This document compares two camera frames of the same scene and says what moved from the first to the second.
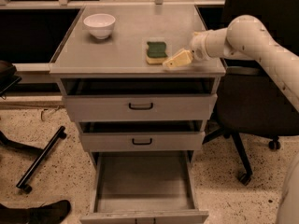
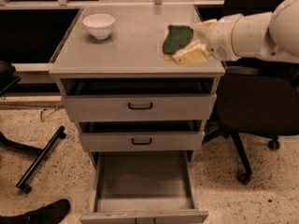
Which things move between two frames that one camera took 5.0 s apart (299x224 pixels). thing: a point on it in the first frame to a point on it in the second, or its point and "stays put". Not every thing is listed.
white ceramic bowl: x=100 y=24 stays put
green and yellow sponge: x=156 y=52 to x=177 y=37
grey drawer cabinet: x=141 y=82 stays put
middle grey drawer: x=141 y=135 stays put
